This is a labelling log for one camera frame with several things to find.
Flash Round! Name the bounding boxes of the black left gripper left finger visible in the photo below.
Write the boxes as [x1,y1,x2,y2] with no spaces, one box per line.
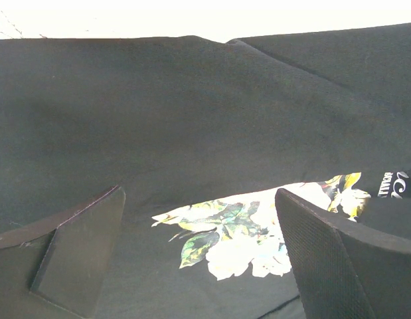
[0,186,125,318]

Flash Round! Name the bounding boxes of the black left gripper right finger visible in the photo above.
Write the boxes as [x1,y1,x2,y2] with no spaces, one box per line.
[275,189,411,318]

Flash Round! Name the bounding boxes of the black floral print t-shirt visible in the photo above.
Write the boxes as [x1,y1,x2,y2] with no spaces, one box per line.
[0,23,411,318]

